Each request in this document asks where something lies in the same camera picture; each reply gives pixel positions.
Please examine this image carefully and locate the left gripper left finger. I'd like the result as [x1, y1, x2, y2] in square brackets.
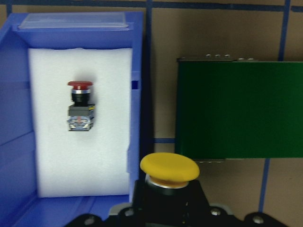
[132, 180, 147, 210]

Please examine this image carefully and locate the white foam pad source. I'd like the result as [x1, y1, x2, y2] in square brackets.
[28, 48, 132, 197]

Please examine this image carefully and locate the blue bin with buttons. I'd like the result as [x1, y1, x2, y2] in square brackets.
[0, 11, 143, 227]

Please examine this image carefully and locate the green conveyor belt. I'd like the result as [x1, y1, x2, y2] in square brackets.
[175, 58, 303, 160]

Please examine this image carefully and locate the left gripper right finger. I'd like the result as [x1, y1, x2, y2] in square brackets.
[188, 180, 209, 208]

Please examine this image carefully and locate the yellow push button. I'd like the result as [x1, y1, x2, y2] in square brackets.
[140, 152, 200, 196]

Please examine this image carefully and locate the red push button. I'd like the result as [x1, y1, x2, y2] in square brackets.
[67, 80, 95, 131]

